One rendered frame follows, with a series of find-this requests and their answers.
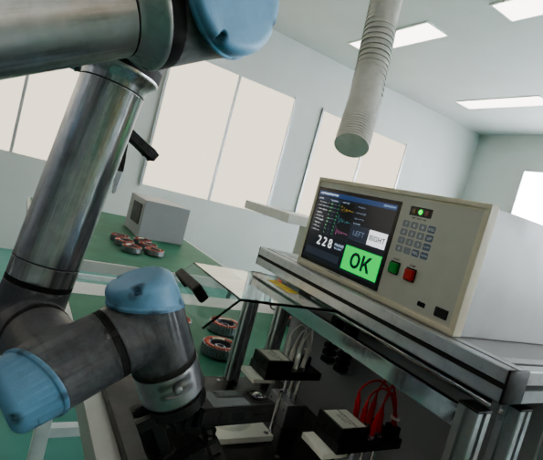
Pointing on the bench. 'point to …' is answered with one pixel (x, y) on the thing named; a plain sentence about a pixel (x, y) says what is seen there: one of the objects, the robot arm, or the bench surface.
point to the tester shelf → (459, 358)
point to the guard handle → (192, 285)
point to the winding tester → (469, 267)
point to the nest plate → (243, 433)
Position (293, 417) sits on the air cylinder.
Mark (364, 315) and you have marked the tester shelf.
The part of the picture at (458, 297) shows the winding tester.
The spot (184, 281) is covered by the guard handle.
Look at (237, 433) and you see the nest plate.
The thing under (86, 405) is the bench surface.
